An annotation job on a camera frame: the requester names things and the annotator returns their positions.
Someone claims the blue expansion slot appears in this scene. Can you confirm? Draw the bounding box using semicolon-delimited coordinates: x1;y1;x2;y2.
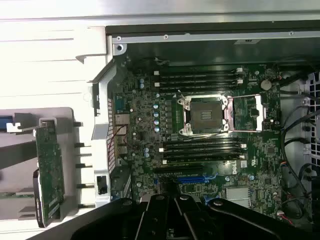
176;174;213;185

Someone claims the silver chipset heatsink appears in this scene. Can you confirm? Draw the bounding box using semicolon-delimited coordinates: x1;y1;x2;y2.
225;187;250;208

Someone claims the black expansion slot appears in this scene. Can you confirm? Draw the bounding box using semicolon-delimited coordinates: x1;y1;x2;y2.
152;165;204;176

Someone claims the black RAM slot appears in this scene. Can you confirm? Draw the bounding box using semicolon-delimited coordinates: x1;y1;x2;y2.
159;66;245;74
161;158;241;166
163;152;247;160
153;71;237;79
158;146;242;154
159;77;245;85
153;83;237;90
162;141;248;148

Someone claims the green motherboard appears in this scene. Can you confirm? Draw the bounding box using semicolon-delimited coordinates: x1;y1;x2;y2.
112;57;285;221

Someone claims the CPU socket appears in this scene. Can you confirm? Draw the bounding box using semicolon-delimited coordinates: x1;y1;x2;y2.
176;93;232;137

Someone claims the metal socket cover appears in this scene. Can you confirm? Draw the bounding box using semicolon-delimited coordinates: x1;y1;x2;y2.
223;92;266;133

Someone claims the gray parts rack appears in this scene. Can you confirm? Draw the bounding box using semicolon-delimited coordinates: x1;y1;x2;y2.
0;106;97;240

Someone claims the green RAM stick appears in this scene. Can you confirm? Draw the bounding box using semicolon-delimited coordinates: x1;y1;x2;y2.
0;191;35;199

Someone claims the silver coin battery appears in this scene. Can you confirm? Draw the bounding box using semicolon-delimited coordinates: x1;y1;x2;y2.
260;79;273;91

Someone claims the hard disk in blue caddy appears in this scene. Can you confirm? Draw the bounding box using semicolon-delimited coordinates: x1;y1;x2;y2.
0;114;14;131

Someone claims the metal disk bay cage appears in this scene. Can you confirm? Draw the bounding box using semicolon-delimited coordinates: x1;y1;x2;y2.
306;71;320;161

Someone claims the black open PC case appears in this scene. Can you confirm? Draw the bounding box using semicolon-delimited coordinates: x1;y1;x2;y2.
74;18;320;226

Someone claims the black internal wire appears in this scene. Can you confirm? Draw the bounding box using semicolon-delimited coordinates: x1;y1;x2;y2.
279;104;320;176

